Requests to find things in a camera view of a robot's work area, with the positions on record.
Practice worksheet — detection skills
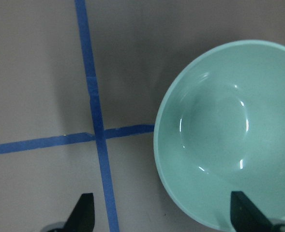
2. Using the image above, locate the green bowl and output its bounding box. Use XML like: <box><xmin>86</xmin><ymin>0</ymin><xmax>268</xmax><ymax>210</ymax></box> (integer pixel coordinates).
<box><xmin>153</xmin><ymin>40</ymin><xmax>285</xmax><ymax>232</ymax></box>

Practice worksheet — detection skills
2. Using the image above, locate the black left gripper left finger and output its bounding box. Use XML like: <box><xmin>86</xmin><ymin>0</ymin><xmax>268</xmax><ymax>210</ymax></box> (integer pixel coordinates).
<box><xmin>62</xmin><ymin>193</ymin><xmax>95</xmax><ymax>232</ymax></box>

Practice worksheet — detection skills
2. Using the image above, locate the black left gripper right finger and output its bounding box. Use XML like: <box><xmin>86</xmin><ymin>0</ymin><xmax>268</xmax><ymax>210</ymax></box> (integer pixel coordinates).
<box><xmin>230</xmin><ymin>191</ymin><xmax>275</xmax><ymax>232</ymax></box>

